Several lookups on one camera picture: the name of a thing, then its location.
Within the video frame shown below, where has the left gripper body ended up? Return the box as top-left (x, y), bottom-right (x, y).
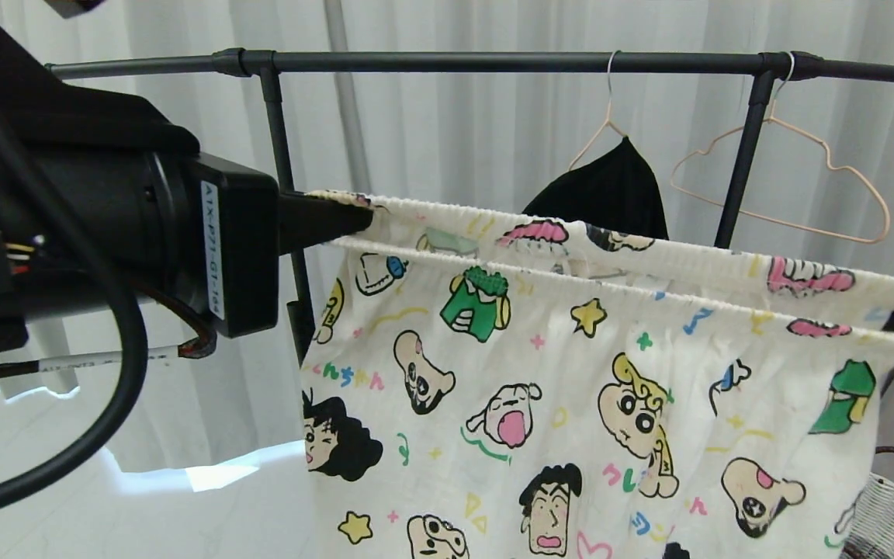
top-left (0, 146), bottom-right (282, 356)

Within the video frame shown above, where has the cream printed garment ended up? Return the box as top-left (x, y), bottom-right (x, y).
top-left (299, 188), bottom-right (894, 559)

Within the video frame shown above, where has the pink clothes hanger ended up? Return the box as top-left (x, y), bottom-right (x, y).
top-left (669, 51), bottom-right (892, 246)
top-left (567, 50), bottom-right (631, 174)

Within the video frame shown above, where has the black short-sleeved shirt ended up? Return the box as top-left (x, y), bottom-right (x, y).
top-left (521, 137), bottom-right (670, 242)

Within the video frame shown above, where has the black clothes rack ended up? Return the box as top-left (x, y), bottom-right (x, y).
top-left (47, 47), bottom-right (894, 366)

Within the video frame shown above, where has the white curtain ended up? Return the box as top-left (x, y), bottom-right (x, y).
top-left (0, 0), bottom-right (894, 476)

